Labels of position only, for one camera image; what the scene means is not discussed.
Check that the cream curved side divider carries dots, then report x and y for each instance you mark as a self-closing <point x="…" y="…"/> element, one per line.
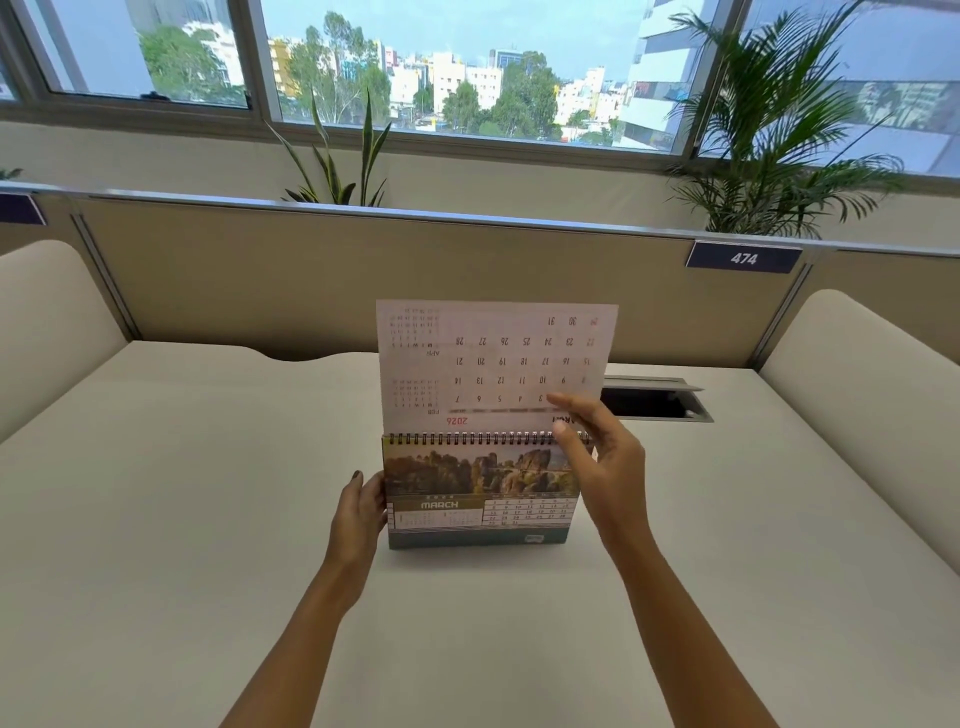
<point x="862" y="390"/>
<point x="52" y="322"/>

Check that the person's left forearm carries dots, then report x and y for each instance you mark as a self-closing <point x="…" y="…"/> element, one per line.
<point x="300" y="652"/>

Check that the person's right hand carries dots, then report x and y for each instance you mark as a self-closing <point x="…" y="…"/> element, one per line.
<point x="615" y="480"/>

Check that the person's right forearm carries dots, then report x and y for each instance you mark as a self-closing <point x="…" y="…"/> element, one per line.
<point x="690" y="637"/>

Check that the green palm plant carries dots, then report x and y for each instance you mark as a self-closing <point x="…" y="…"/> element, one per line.
<point x="772" y="127"/>

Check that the spiral-bound desk calendar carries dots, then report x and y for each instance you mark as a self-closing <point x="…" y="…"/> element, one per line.
<point x="487" y="360"/>

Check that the person's right thumb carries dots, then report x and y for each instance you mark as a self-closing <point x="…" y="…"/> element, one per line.
<point x="571" y="436"/>

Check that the beige desk partition panel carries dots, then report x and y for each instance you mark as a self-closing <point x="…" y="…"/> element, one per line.
<point x="300" y="277"/>

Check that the person's left hand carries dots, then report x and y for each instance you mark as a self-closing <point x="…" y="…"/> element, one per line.
<point x="354" y="532"/>

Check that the small green plant leaf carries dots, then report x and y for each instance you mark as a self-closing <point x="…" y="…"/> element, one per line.
<point x="9" y="174"/>

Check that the person's left thumb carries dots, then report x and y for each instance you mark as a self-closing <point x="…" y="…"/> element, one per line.
<point x="358" y="491"/>

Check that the green snake plant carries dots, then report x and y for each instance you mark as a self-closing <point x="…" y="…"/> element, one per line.
<point x="337" y="169"/>

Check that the grey window frame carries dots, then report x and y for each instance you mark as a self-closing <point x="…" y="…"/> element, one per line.
<point x="255" y="60"/>

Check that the dark blue desk number label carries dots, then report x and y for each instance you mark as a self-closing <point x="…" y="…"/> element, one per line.
<point x="19" y="208"/>
<point x="744" y="258"/>

